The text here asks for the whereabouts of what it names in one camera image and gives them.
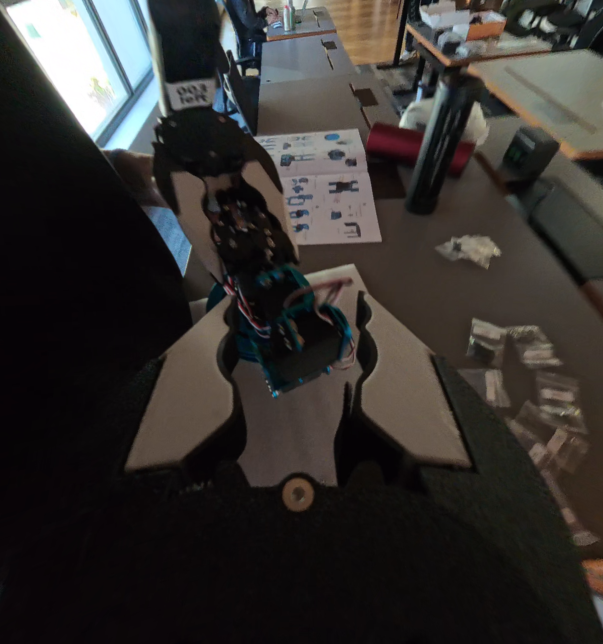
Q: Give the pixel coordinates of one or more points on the white plastic bag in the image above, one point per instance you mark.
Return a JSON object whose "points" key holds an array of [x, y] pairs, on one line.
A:
{"points": [[477, 121]]}

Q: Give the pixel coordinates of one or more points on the cluttered office desk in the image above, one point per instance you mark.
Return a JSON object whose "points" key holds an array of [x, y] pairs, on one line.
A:
{"points": [[452, 25]]}

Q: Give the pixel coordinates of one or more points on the white foam sheet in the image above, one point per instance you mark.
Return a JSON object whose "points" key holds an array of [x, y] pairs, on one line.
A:
{"points": [[291, 433]]}

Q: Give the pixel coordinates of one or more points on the person's left hand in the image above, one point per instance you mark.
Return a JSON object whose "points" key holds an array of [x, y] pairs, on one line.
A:
{"points": [[140, 179]]}

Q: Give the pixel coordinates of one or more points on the large window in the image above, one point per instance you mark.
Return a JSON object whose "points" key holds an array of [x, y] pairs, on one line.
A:
{"points": [[70, 60]]}

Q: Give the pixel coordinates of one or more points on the red tube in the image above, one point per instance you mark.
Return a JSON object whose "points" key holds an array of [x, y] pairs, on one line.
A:
{"points": [[392, 146]]}

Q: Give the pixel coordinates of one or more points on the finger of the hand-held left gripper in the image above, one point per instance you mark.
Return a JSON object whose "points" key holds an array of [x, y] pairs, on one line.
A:
{"points": [[196, 216], [273, 201]]}

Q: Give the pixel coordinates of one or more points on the black desk panel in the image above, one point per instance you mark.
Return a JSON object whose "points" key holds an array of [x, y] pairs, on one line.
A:
{"points": [[583, 231]]}

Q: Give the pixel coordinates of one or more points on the small clear parts bag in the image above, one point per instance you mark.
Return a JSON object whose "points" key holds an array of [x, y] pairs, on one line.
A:
{"points": [[467, 252]]}

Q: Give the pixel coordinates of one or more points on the beige office table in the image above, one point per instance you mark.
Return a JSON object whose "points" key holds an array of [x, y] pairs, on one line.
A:
{"points": [[563, 96]]}

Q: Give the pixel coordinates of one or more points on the blue toy robot arm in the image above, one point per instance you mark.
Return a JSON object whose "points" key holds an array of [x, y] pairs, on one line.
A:
{"points": [[301, 347]]}

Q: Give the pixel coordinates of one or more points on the black cylindrical flask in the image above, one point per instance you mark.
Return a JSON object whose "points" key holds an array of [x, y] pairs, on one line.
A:
{"points": [[437, 151]]}

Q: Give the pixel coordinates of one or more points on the pile of small parts bags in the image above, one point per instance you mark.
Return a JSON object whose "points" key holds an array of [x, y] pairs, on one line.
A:
{"points": [[533, 403]]}

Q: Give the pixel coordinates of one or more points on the dark grey desk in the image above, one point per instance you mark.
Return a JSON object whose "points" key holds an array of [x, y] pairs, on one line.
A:
{"points": [[412, 292]]}

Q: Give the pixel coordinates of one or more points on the small black box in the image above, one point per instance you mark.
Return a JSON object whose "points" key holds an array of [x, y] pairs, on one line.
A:
{"points": [[531, 156]]}

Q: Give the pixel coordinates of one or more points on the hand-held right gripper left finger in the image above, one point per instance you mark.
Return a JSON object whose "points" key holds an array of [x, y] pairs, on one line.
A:
{"points": [[186, 403]]}

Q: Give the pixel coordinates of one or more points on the printed instruction sheet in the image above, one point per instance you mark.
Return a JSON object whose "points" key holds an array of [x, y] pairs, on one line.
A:
{"points": [[326, 191]]}

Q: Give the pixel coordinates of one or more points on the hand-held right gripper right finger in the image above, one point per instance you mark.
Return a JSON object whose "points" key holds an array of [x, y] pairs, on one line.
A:
{"points": [[417, 403]]}

